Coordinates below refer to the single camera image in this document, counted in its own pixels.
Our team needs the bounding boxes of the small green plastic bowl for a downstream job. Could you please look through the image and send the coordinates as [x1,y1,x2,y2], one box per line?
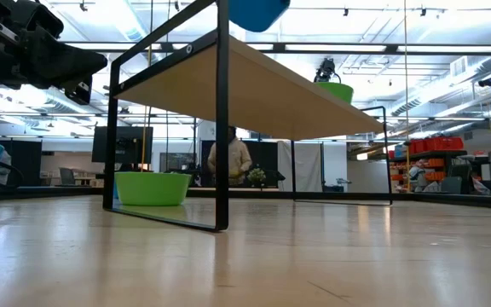
[113,171,193,207]

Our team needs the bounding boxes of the large green plastic bowl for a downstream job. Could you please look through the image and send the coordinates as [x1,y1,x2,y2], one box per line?
[313,81,355,105]

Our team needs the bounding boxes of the black monitor screen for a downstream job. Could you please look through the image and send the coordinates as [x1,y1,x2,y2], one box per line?
[91,125,154,165]

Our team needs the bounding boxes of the grey office chair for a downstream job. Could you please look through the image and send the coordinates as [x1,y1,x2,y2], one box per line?
[440,175,464,195]
[59,166,78,187]

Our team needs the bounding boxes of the person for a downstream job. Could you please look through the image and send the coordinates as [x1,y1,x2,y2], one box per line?
[206,125,254,188]
[0,148,13,187]

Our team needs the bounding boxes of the wooden riser shelf black legs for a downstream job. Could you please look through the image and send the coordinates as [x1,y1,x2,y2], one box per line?
[102,0,395,234]

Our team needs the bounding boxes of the black beam with light strips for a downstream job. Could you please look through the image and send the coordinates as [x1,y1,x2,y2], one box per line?
[57,40,491,56]

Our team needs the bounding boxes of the small potted plant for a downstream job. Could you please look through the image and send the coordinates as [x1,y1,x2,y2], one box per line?
[246,166,268,187]

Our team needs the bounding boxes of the black partition panel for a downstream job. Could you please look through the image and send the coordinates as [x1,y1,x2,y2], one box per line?
[200,139,279,188]

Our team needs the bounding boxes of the white curtain panel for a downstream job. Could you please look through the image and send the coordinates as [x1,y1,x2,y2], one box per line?
[276,140,324,193]

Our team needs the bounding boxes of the metal shelf with red bins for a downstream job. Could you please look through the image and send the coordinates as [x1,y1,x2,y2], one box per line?
[388,135,469,194]

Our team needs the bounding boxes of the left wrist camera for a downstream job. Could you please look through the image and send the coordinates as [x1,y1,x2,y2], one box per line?
[14,0,65,40]

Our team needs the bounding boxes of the yellow hanging cord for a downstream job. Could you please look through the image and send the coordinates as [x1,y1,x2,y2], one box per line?
[140,0,154,172]

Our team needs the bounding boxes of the black camera on mount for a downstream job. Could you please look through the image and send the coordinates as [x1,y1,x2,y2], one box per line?
[313,57,342,84]

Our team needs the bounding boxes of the thin hanging cord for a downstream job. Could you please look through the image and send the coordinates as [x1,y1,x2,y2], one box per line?
[401,0,412,193]

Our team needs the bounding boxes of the silver air duct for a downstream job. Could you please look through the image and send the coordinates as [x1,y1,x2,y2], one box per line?
[388,54,491,119]

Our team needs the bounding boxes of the black aluminium rig frame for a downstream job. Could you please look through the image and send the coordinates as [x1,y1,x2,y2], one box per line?
[0,185,491,211]

